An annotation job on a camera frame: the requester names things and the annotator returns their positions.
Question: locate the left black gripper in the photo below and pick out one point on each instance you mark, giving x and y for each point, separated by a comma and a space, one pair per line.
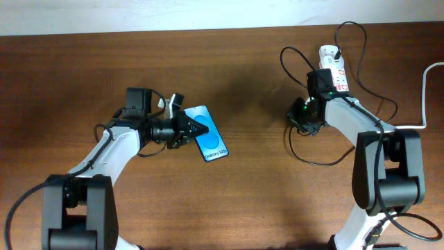
182, 123

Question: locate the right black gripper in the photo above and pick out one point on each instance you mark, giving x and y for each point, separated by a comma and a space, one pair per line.
292, 117

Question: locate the blue Samsung smartphone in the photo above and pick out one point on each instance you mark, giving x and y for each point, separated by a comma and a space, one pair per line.
211, 144

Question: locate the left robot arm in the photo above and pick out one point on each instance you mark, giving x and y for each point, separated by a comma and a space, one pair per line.
79, 210

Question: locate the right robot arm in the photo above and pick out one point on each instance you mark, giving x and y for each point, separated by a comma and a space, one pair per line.
387, 177

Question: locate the white charger plug adapter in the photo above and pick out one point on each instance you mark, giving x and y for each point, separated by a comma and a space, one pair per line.
329, 62

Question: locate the white power strip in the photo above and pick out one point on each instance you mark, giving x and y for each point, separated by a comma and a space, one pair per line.
338, 76

